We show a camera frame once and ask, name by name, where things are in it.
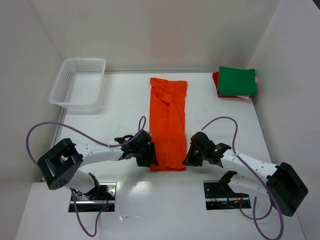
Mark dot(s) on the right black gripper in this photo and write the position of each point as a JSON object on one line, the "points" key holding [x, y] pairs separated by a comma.
{"points": [[191, 155]]}

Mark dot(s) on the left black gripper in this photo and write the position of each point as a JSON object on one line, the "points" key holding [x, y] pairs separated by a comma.
{"points": [[151, 154]]}

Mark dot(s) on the orange t shirt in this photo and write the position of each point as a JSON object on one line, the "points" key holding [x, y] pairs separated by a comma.
{"points": [[167, 123]]}

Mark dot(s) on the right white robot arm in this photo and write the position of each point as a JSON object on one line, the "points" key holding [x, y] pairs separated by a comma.
{"points": [[247, 175]]}

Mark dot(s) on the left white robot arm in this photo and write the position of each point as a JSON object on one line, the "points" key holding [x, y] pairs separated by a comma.
{"points": [[60, 166]]}

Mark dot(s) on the pink folded t shirt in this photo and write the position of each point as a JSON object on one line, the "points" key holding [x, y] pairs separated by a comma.
{"points": [[248, 97]]}

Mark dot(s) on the red folded t shirt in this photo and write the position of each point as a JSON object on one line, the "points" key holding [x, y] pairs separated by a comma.
{"points": [[215, 77]]}

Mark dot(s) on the green folded t shirt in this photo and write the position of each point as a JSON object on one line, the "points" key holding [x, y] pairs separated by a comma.
{"points": [[237, 82]]}

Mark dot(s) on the white plastic basket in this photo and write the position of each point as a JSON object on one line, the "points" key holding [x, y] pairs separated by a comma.
{"points": [[78, 83]]}

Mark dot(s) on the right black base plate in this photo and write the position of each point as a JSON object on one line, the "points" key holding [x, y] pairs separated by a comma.
{"points": [[218, 197]]}

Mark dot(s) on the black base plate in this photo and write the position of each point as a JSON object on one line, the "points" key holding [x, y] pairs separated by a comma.
{"points": [[104, 199], [218, 197]]}

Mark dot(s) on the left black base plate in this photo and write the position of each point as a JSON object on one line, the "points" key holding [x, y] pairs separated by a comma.
{"points": [[104, 199]]}

